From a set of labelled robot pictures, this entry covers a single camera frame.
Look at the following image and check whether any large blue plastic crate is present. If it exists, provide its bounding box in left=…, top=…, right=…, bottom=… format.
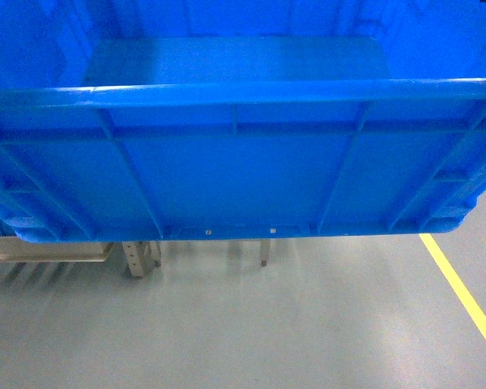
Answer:
left=0, top=1, right=486, bottom=243

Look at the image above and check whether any metal roller shelf rack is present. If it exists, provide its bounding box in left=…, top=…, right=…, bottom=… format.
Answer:
left=0, top=218, right=273, bottom=280

